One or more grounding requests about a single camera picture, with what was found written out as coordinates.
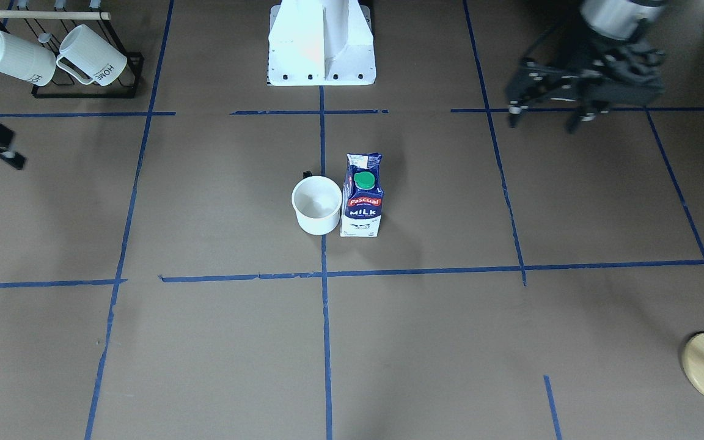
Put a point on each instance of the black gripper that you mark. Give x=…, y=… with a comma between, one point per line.
x=579, y=72

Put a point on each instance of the blue Pascual milk carton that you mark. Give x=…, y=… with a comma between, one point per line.
x=363, y=196

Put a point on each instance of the white smiley face mug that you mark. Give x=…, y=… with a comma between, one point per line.
x=317, y=202

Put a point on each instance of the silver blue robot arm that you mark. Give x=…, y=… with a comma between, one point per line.
x=619, y=21

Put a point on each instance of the white ribbed HOME mug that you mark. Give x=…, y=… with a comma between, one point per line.
x=89, y=58

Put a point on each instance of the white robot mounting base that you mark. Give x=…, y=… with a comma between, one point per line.
x=321, y=43

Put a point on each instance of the black wire mug rack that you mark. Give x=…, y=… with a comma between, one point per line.
x=48, y=28

